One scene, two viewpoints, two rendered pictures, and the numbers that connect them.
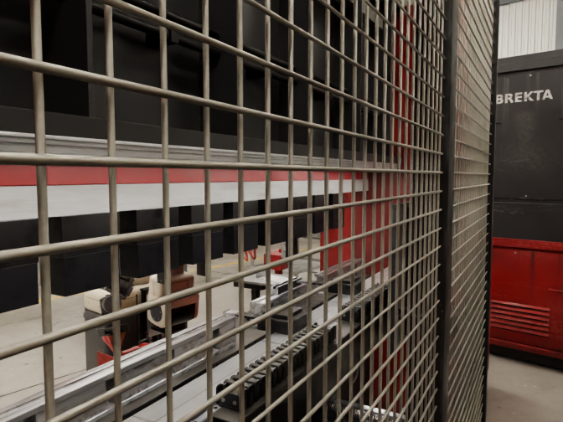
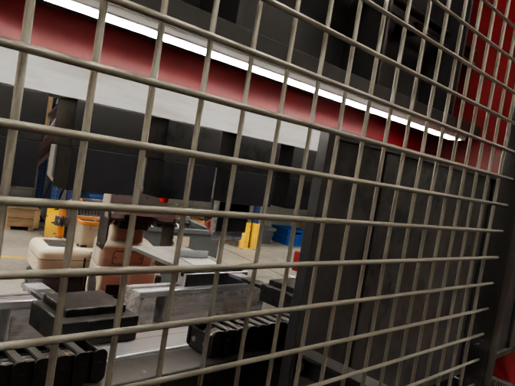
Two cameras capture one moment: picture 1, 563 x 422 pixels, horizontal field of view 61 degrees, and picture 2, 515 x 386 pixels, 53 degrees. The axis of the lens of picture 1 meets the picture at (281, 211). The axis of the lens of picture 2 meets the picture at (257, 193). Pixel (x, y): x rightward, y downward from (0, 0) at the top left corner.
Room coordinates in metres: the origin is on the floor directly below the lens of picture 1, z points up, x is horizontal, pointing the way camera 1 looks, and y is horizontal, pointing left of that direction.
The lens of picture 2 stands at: (0.67, -0.43, 1.27)
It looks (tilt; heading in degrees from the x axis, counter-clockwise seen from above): 3 degrees down; 16
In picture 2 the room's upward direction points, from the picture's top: 9 degrees clockwise
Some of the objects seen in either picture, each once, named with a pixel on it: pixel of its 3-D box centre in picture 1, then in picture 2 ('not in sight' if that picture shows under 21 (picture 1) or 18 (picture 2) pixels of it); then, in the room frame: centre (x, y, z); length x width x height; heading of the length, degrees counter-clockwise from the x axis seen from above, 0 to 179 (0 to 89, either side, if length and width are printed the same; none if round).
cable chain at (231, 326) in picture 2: (369, 300); (285, 325); (1.51, -0.28, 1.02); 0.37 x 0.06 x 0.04; 151
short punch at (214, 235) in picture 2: (289, 249); (229, 220); (1.88, -0.03, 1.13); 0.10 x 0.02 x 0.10; 151
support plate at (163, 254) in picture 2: (257, 278); (185, 258); (1.96, 0.10, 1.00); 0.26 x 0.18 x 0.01; 61
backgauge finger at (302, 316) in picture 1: (261, 315); (63, 301); (1.38, 0.06, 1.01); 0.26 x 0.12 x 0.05; 61
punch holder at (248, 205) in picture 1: (235, 225); (97, 148); (1.56, 0.15, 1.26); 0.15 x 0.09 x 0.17; 151
